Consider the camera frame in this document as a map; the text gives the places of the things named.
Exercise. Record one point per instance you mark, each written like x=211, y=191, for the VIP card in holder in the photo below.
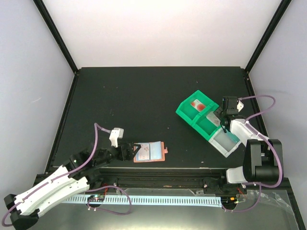
x=143, y=153

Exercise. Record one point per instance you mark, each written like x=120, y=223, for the right controller board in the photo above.
x=230, y=200

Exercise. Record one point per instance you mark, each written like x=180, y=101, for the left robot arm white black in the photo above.
x=24, y=210

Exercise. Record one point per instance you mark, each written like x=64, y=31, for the left controller board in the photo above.
x=96, y=198

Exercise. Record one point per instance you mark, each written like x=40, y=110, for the teal cards in clear bin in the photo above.
x=233, y=137

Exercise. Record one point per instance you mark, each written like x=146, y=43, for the red circle card in bin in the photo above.
x=198, y=105

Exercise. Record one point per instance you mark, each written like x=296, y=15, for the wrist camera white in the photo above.
x=240, y=105
x=115, y=134

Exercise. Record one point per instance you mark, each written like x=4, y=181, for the left black frame post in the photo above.
x=56, y=34

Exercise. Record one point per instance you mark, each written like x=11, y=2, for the controller board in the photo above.
x=96, y=198
x=230, y=200

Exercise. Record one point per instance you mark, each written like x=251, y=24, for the green bin far compartment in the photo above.
x=188, y=113

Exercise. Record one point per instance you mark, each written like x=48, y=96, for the black frame post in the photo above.
x=280, y=11
x=56, y=34

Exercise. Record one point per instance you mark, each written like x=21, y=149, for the right black frame post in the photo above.
x=280, y=11

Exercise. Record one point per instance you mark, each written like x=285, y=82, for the pink leather card holder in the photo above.
x=158, y=150

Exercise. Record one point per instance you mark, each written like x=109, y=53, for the white VIP card in bin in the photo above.
x=213, y=118

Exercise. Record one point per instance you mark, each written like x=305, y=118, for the black aluminium rail front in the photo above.
x=149, y=177

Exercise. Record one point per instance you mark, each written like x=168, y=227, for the white slotted cable duct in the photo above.
x=150, y=200

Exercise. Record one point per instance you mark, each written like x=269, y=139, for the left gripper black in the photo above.
x=123, y=156

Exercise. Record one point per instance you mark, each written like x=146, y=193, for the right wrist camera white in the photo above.
x=240, y=105

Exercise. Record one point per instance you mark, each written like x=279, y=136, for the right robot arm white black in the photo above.
x=261, y=165

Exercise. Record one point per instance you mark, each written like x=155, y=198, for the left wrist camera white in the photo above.
x=115, y=134

